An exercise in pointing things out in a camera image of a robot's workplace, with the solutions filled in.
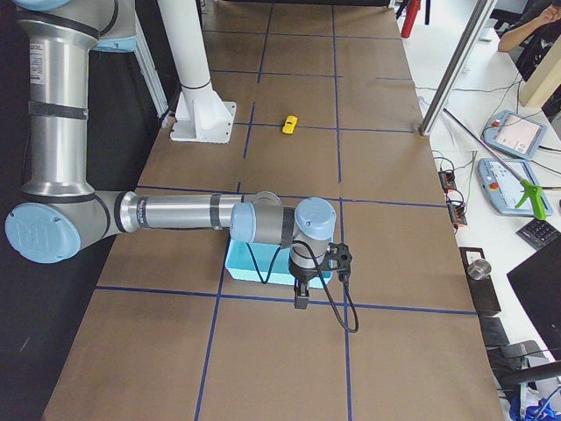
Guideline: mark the upper black orange connector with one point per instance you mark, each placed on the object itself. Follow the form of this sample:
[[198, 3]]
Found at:
[[448, 180]]

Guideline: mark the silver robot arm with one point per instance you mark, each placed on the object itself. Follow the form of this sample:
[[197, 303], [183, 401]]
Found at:
[[63, 214]]

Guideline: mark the light blue plastic bin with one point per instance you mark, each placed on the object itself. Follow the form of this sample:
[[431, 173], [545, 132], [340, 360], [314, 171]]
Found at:
[[253, 262]]

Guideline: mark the yellow beetle toy car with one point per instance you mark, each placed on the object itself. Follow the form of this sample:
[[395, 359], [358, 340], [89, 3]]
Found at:
[[289, 125]]

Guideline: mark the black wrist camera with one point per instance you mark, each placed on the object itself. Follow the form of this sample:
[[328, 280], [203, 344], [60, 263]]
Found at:
[[337, 259]]

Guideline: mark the green handled reach grabber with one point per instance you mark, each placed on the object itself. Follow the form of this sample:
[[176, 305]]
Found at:
[[531, 191]]

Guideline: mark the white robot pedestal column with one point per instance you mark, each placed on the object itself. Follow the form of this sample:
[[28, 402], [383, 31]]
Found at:
[[201, 115]]

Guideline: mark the upper teach pendant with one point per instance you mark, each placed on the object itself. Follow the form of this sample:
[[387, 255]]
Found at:
[[514, 134]]

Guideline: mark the silver metal cup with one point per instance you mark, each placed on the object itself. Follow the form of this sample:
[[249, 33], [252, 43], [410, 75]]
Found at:
[[478, 269]]

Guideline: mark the lower teach pendant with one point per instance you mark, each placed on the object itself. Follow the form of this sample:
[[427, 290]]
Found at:
[[504, 191]]

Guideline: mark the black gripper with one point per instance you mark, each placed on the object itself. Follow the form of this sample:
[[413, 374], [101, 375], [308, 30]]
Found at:
[[301, 276]]

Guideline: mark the black calculator keypad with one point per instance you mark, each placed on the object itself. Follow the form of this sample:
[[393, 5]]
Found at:
[[538, 233]]

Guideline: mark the seated person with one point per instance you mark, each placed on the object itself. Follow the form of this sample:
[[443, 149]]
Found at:
[[540, 26]]

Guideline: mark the teach pendant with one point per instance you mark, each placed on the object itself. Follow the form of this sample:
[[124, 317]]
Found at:
[[514, 134], [504, 191]]

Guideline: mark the aluminium frame post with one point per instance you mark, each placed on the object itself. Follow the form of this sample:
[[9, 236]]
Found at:
[[480, 14]]

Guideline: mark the lower black orange connector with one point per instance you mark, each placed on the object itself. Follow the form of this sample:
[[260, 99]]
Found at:
[[456, 211]]

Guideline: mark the red fire extinguisher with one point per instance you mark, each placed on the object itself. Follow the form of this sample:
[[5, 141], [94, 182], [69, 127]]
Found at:
[[411, 8]]

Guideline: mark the black orange connector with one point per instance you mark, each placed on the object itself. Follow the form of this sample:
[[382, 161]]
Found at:
[[448, 180], [456, 211]]

